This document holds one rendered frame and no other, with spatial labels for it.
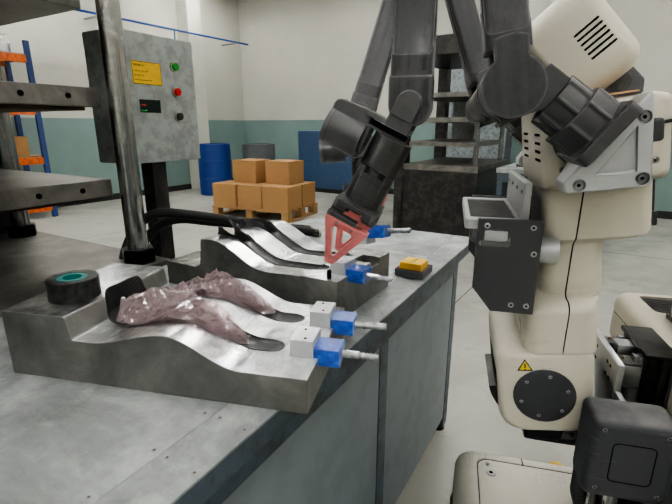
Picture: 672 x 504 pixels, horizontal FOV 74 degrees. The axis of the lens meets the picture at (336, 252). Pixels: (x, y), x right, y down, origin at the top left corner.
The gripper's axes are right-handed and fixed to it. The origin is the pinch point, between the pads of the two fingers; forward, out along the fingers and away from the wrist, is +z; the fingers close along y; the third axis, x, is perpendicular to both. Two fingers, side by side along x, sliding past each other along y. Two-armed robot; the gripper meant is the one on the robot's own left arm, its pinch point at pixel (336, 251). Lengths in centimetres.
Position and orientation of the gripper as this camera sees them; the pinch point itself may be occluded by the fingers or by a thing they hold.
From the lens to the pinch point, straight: 70.9
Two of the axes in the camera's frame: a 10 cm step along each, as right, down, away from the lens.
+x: 8.7, 4.8, -0.8
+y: -2.3, 2.6, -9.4
